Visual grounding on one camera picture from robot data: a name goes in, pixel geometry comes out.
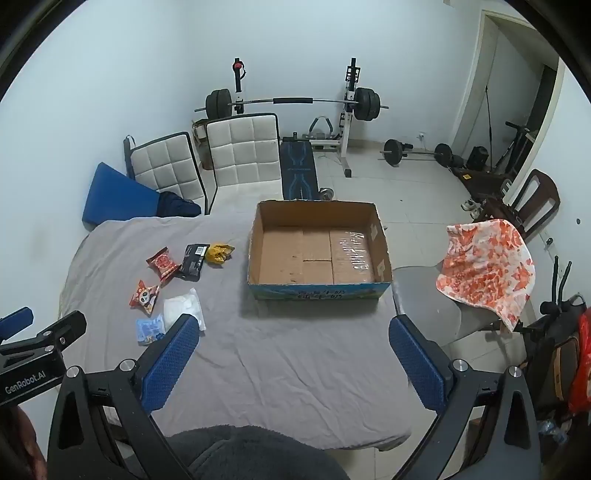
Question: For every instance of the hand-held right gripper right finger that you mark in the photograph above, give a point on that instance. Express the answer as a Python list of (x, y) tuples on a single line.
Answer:
[(415, 364)]

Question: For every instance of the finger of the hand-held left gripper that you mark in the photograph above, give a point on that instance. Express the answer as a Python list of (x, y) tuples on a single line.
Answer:
[(60, 330), (16, 322)]

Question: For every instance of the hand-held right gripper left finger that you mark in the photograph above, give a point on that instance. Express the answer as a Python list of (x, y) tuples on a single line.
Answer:
[(171, 360)]

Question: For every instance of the light blue packet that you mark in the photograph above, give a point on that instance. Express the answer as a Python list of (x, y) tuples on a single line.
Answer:
[(150, 328)]

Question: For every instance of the white soft packet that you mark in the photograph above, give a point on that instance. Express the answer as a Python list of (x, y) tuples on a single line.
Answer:
[(182, 304)]

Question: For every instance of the red cartoon snack packet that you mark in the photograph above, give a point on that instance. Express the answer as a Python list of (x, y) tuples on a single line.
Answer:
[(144, 297)]

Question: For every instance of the red round-print snack packet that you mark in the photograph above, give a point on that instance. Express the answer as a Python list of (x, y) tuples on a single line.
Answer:
[(162, 264)]

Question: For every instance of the black snack packet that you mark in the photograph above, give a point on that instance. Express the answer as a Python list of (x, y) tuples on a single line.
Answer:
[(193, 262)]

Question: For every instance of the cardboard box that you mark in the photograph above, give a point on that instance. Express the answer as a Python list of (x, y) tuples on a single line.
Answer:
[(351, 277)]

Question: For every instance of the yellow snack packet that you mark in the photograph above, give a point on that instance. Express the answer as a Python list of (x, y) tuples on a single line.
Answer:
[(216, 254)]

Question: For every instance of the person's left forearm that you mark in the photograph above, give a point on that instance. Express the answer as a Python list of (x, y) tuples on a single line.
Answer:
[(18, 438)]

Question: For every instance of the grey chair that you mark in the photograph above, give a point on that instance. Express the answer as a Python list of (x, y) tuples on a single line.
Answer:
[(420, 295)]

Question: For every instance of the orange printed towel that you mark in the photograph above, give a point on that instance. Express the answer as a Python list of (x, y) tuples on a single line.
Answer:
[(485, 267)]

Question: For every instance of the grey fleece clothing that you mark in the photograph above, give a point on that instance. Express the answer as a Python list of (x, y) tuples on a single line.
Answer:
[(258, 454)]

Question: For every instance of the black exercise bike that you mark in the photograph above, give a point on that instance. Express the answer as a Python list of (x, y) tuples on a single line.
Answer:
[(554, 341)]

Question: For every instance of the blue foam mat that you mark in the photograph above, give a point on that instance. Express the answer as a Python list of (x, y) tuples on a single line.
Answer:
[(117, 196)]

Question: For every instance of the dark blue cloth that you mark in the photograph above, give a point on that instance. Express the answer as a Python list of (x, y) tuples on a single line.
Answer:
[(178, 205)]

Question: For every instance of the red bag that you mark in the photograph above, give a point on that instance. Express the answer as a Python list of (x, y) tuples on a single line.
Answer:
[(581, 369)]

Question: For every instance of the white shoes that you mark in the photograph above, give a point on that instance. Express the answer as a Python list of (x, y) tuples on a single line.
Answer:
[(471, 206)]

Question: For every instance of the chrome dumbbell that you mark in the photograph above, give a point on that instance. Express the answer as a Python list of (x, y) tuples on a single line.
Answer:
[(327, 194)]

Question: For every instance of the dark gym equipment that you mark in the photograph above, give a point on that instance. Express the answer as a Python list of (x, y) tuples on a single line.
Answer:
[(475, 180)]

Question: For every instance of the white quilted chair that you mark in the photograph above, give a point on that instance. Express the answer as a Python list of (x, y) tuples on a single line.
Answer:
[(242, 152), (164, 164)]

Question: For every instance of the brown wooden chair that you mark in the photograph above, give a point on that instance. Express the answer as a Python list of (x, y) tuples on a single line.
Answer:
[(540, 194)]

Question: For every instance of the short barbell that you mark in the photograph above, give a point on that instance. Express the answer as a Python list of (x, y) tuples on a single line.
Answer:
[(393, 151)]

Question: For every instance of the small brown box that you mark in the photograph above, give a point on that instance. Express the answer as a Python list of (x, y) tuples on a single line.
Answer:
[(201, 138)]

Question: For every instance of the black and blue weight bench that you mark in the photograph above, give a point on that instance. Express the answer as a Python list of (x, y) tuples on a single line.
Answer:
[(298, 170)]

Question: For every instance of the black exercise machine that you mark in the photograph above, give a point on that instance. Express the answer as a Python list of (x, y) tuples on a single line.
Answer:
[(517, 143)]

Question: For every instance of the white barbell rack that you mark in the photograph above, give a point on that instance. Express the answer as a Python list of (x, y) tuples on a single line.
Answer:
[(350, 120)]

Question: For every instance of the black pole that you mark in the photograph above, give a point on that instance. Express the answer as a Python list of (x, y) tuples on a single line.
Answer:
[(488, 115)]

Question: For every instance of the long barbell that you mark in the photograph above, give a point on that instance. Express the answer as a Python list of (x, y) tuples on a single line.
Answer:
[(293, 100)]

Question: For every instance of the white door frame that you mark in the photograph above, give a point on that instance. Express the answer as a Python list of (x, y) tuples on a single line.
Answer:
[(475, 69)]

